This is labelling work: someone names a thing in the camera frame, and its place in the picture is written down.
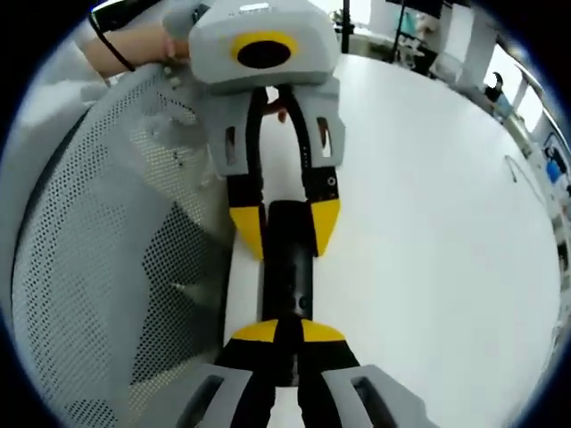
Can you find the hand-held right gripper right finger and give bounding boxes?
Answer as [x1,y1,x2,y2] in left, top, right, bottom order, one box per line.
[294,317,432,428]

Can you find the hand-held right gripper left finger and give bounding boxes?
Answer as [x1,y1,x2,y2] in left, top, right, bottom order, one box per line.
[173,317,297,428]

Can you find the black remote control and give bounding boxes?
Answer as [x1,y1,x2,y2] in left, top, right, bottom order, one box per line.
[260,200,316,323]

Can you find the person's left hand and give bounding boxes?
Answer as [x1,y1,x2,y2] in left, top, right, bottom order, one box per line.
[83,20,193,80]

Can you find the black stand pole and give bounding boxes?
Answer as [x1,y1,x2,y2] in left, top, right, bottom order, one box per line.
[340,0,356,55]

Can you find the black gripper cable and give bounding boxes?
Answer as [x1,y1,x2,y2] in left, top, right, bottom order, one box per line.
[87,0,137,74]

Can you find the black table cable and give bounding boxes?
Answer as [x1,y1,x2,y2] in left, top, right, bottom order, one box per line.
[503,153,543,198]

